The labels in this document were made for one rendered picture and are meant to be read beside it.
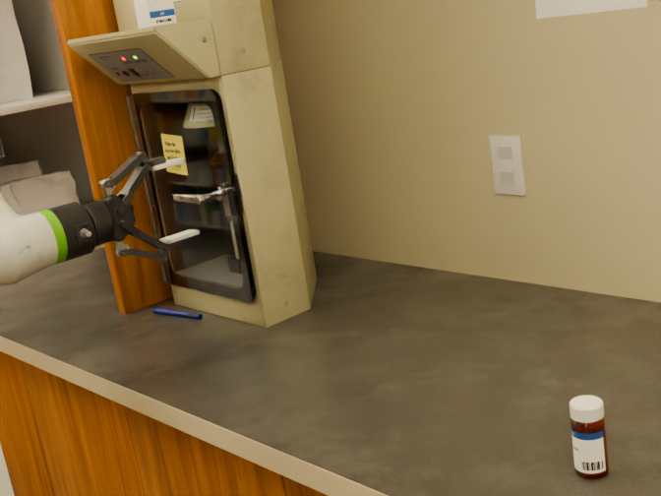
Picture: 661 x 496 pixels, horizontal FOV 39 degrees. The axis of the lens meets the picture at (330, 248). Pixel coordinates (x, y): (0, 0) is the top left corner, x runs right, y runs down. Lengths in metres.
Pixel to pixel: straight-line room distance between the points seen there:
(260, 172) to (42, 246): 0.41
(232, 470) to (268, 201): 0.52
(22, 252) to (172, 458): 0.42
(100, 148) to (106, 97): 0.10
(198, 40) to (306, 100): 0.58
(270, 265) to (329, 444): 0.55
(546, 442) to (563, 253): 0.63
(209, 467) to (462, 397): 0.44
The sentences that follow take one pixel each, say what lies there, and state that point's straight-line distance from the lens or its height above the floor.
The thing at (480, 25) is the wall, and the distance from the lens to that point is 1.78.
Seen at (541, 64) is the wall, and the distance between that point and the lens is 1.71.
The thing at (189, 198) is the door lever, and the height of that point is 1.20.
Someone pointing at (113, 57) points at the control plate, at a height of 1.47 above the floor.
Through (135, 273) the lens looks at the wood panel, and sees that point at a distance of 2.00.
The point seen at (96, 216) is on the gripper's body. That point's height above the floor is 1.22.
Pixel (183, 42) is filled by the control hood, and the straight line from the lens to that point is 1.61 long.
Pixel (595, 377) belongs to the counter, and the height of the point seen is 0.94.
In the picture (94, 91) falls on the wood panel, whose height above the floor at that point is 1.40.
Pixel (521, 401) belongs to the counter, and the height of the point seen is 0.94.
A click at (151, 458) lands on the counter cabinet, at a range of 1.70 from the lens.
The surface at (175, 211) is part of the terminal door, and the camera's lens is 1.86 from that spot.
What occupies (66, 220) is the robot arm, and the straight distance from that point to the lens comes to 1.58.
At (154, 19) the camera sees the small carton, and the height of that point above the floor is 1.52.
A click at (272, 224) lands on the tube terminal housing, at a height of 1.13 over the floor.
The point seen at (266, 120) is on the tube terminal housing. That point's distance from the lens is 1.71.
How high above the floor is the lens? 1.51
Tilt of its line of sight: 15 degrees down
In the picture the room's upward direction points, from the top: 9 degrees counter-clockwise
